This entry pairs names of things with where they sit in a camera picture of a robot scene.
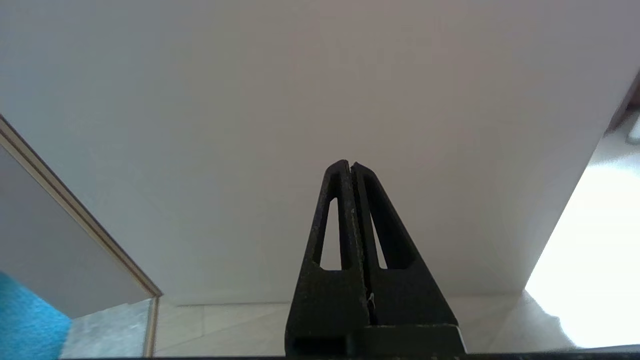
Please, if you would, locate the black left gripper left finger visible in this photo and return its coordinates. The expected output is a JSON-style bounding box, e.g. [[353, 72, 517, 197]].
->
[[285, 160, 371, 357]]

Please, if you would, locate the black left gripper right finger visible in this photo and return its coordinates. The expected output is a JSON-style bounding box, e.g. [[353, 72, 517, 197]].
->
[[351, 161, 466, 357]]

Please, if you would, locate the beige room door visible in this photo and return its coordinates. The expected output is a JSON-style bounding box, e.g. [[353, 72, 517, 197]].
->
[[0, 0, 640, 307]]

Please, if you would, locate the gold-framed glass panel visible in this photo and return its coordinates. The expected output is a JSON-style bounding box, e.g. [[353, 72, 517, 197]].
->
[[0, 114, 163, 358]]

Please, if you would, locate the beige open shoe cabinet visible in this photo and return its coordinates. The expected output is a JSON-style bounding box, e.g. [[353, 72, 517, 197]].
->
[[602, 70, 640, 138]]

